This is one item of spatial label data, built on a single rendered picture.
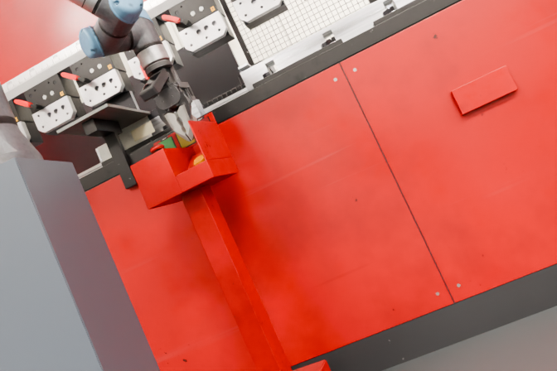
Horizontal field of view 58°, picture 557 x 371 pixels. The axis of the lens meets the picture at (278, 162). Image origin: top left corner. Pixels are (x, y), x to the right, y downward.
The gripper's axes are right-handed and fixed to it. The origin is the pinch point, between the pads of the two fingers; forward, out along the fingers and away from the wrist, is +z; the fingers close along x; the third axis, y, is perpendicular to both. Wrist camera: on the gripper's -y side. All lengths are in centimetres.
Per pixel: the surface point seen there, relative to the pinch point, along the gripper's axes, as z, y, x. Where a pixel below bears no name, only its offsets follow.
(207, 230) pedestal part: 23.6, -3.1, 5.0
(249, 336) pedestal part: 52, -5, 6
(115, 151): -8.8, 17.4, 32.2
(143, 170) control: 3.0, -6.4, 11.8
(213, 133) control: 1.9, 4.3, -4.8
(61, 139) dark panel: -38, 81, 96
